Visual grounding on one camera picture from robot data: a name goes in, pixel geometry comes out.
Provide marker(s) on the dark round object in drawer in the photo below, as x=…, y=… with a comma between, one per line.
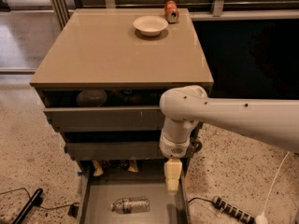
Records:
x=91, y=98

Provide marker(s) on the grey drawer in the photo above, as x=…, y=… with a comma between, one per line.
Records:
x=114, y=151
x=99, y=193
x=105, y=119

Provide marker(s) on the clear plastic water bottle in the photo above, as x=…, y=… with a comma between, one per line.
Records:
x=131, y=205

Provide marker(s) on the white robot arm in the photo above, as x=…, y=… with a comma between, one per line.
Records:
x=275, y=122

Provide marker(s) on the white plug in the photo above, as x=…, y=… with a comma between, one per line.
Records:
x=261, y=219

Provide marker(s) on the grey middle drawer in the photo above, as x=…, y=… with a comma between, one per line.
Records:
x=114, y=151

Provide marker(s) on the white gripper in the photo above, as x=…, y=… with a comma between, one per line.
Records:
x=174, y=147

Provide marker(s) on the grey bottom drawer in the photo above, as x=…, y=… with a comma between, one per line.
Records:
x=99, y=193

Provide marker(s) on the grey drawer cabinet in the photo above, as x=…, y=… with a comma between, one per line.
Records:
x=100, y=49

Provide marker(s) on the black bar on floor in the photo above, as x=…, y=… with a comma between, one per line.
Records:
x=34, y=201

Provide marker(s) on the snack bags in drawer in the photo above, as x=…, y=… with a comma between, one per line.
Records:
x=101, y=166

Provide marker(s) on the orange soda can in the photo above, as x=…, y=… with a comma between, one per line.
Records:
x=171, y=11

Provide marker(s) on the black adapter on floor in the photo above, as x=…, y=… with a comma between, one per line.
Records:
x=73, y=210

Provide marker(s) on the grey top drawer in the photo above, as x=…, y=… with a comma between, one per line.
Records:
x=105, y=119

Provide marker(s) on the black power strip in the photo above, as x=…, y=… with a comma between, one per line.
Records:
x=232, y=211

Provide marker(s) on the white paper bowl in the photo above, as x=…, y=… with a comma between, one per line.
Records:
x=150, y=25

